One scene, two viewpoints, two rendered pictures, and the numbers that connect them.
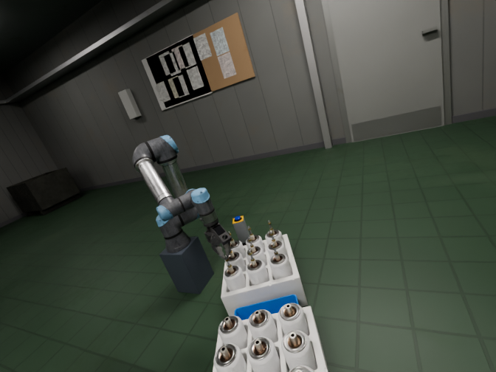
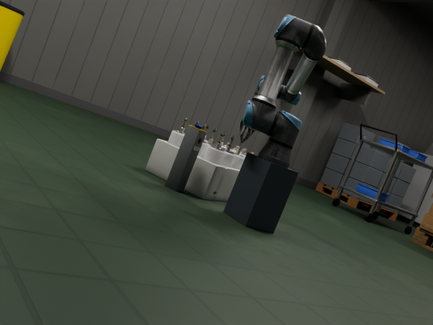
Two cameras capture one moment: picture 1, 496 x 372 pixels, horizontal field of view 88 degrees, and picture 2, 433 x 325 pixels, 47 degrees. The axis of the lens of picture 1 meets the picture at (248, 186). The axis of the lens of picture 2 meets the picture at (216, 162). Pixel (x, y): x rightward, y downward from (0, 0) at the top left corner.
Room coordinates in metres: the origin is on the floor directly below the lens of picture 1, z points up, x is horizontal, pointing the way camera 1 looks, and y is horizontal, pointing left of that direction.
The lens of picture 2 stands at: (3.59, 1.18, 0.38)
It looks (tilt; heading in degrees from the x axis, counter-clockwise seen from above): 4 degrees down; 203
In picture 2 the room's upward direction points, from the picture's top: 22 degrees clockwise
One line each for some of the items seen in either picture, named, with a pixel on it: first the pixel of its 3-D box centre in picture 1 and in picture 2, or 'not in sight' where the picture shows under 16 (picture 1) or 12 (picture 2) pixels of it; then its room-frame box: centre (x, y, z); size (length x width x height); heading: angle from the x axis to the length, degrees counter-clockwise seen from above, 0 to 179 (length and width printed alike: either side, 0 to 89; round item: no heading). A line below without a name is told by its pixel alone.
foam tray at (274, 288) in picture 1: (262, 274); (198, 171); (1.17, 0.08, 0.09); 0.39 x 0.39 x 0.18; 85
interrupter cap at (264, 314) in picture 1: (259, 318); not in sight; (0.74, 0.12, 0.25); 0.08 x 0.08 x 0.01
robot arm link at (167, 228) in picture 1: (169, 221); (285, 128); (1.42, 0.51, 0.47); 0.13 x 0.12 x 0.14; 115
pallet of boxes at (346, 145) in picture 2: not in sight; (369, 172); (-3.62, 0.35, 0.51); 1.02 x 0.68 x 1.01; 150
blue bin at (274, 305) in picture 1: (269, 319); not in sight; (0.89, 0.10, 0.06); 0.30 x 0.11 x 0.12; 84
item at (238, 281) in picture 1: (237, 285); (230, 169); (1.06, 0.21, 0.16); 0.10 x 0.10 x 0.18
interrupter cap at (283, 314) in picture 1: (289, 311); not in sight; (0.72, 0.00, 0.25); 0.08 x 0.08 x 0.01
